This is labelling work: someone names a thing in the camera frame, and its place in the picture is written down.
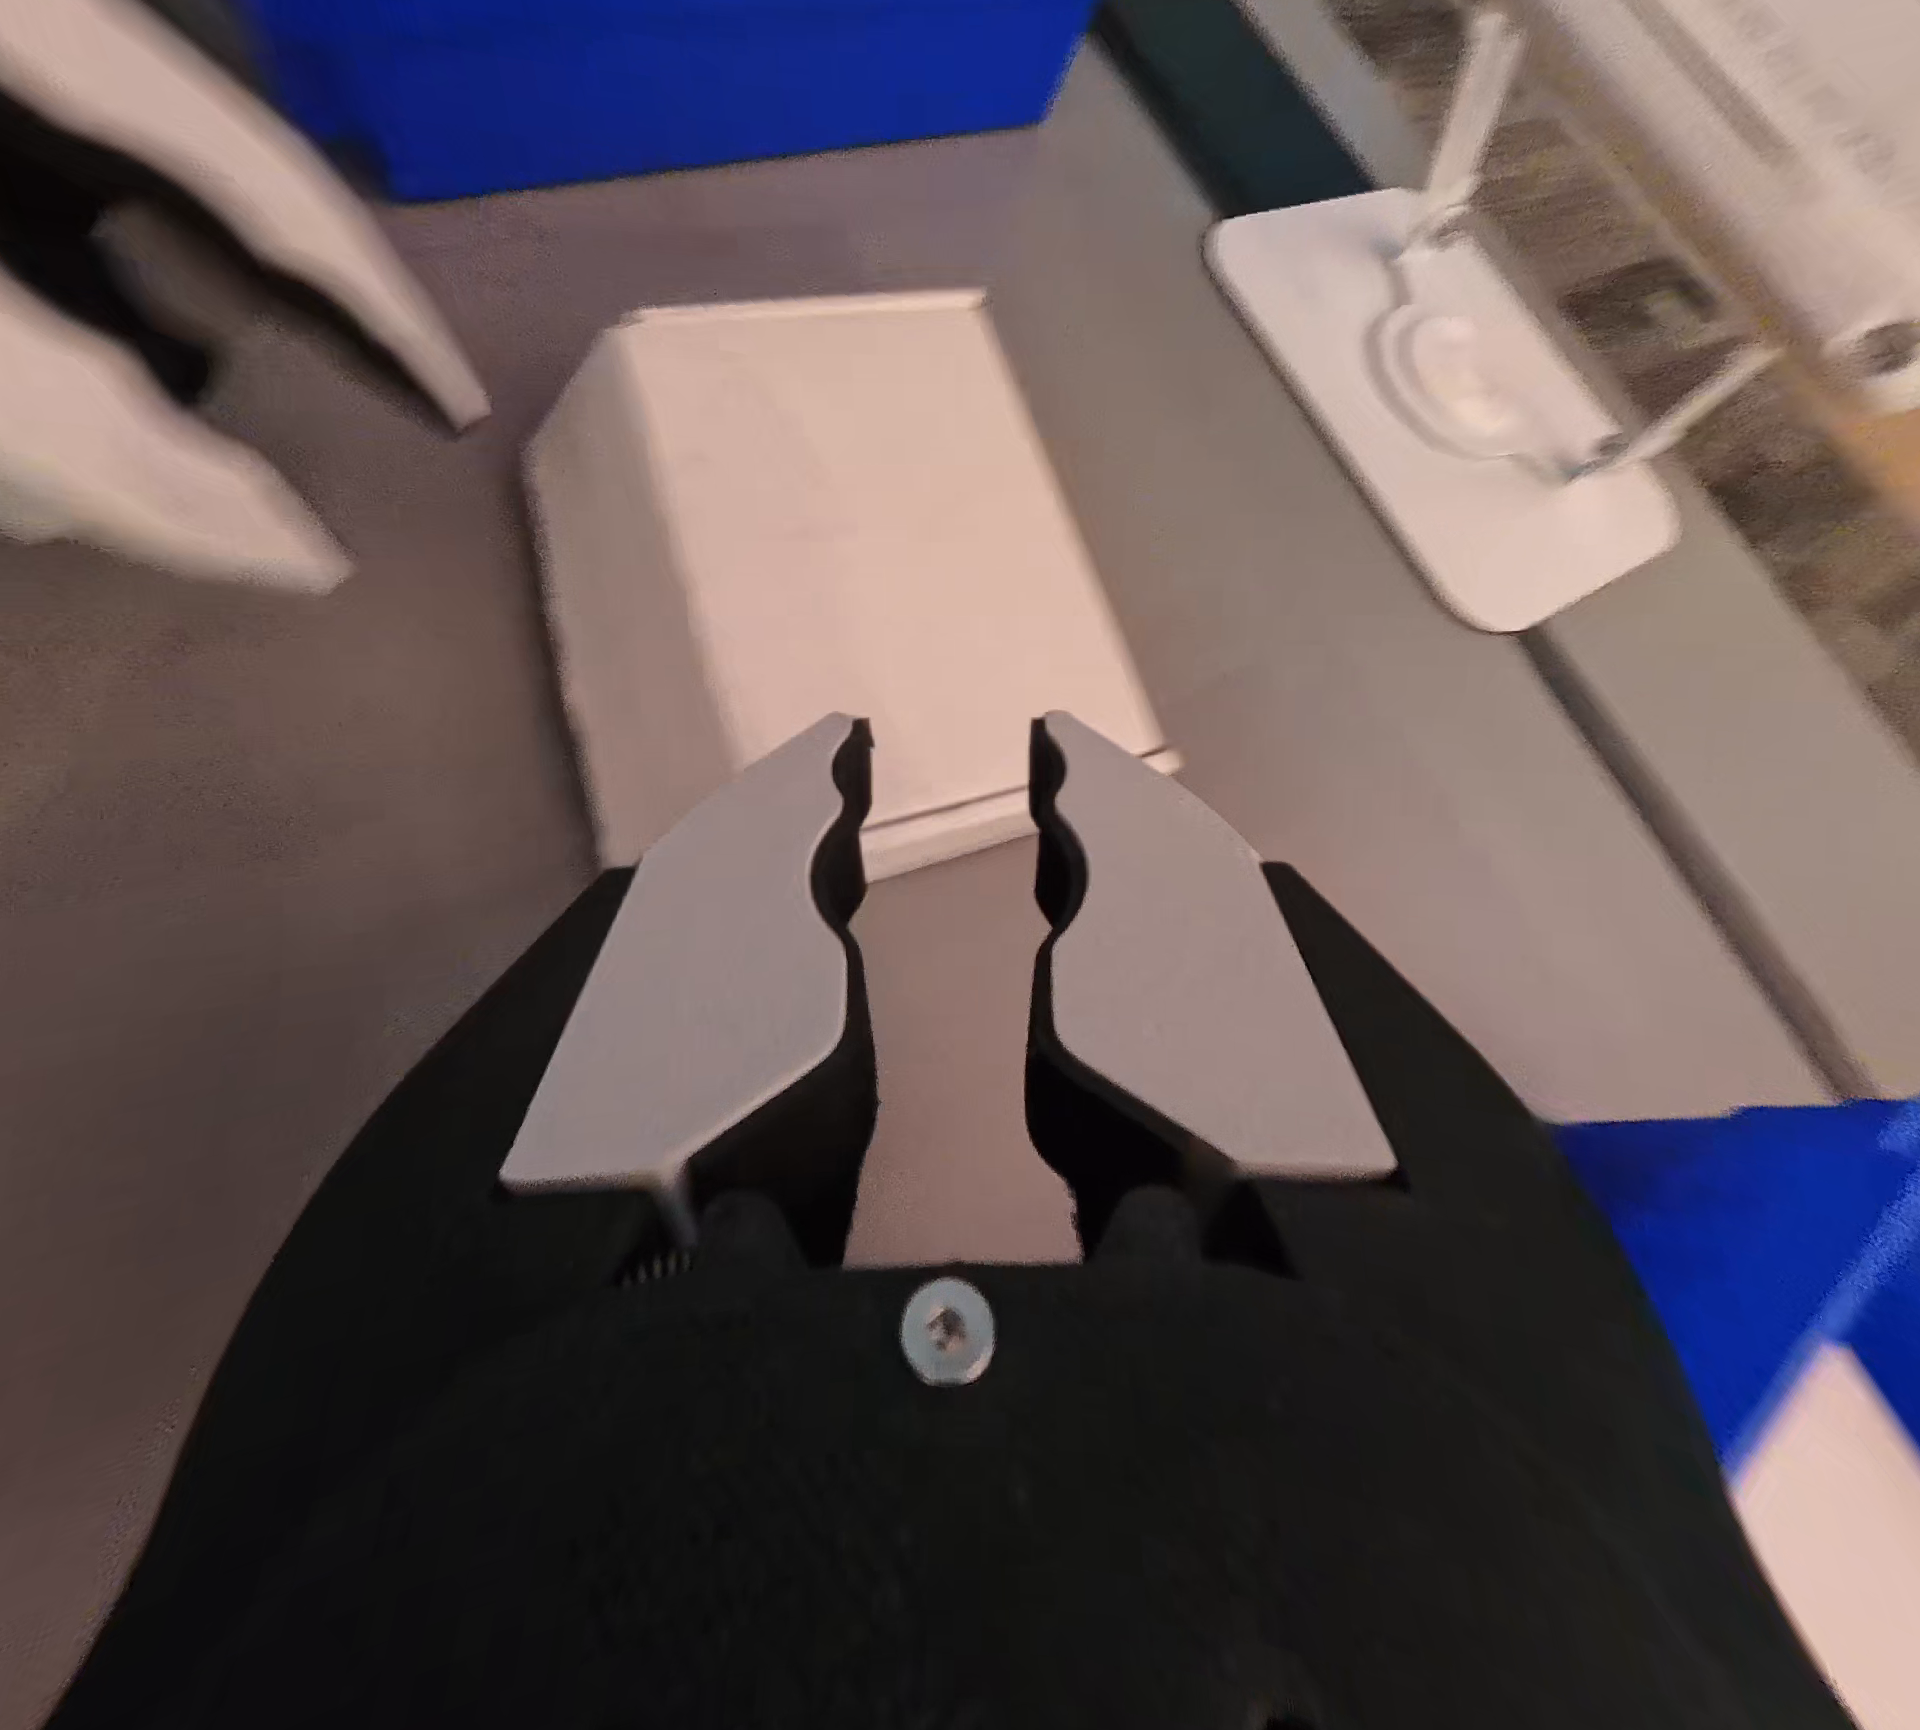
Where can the dark flat pad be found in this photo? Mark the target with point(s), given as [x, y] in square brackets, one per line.
[1248, 64]

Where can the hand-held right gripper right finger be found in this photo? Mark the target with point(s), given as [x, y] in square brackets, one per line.
[1219, 1010]

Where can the printed instruction sheet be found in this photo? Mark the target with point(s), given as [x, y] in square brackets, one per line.
[1722, 7]

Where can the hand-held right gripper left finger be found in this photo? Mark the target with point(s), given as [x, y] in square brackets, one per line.
[689, 1010]

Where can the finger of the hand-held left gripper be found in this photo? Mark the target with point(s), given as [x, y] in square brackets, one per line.
[137, 470]
[226, 156]

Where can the white stand base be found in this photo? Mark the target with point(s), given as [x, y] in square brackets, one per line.
[1518, 548]

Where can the white cardboard box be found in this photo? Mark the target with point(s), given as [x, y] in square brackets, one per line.
[1845, 1534]
[843, 529]

